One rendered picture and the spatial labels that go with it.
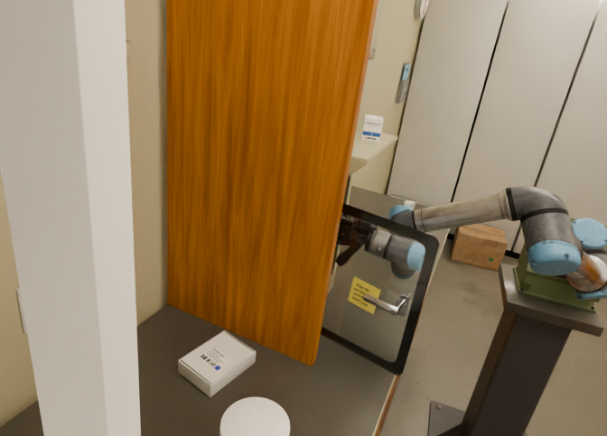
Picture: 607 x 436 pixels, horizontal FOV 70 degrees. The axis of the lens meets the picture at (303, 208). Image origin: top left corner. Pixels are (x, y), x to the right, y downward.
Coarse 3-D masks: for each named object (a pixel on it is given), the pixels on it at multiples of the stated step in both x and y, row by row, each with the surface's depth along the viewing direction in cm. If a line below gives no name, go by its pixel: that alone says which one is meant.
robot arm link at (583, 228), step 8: (576, 224) 144; (584, 224) 144; (592, 224) 143; (600, 224) 143; (576, 232) 142; (584, 232) 142; (592, 232) 142; (600, 232) 141; (584, 240) 141; (592, 240) 140; (600, 240) 140; (584, 248) 141; (592, 248) 140; (600, 248) 140
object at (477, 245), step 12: (456, 228) 396; (468, 228) 384; (480, 228) 387; (492, 228) 390; (456, 240) 378; (468, 240) 374; (480, 240) 370; (492, 240) 367; (504, 240) 369; (456, 252) 381; (468, 252) 377; (480, 252) 373; (492, 252) 370; (504, 252) 367; (480, 264) 378; (492, 264) 374
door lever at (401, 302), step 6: (366, 294) 104; (366, 300) 104; (372, 300) 103; (378, 300) 103; (402, 300) 104; (378, 306) 102; (384, 306) 101; (390, 306) 101; (396, 306) 102; (402, 306) 103; (390, 312) 101; (396, 312) 100
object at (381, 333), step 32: (352, 224) 106; (384, 224) 101; (352, 256) 109; (384, 256) 103; (416, 256) 99; (384, 288) 106; (416, 288) 101; (352, 320) 114; (384, 320) 108; (416, 320) 103; (384, 352) 111
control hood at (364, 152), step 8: (360, 136) 121; (384, 136) 125; (392, 136) 126; (360, 144) 113; (368, 144) 114; (376, 144) 115; (384, 144) 116; (352, 152) 105; (360, 152) 106; (368, 152) 107; (376, 152) 108; (352, 160) 102; (360, 160) 101; (368, 160) 102; (352, 168) 103
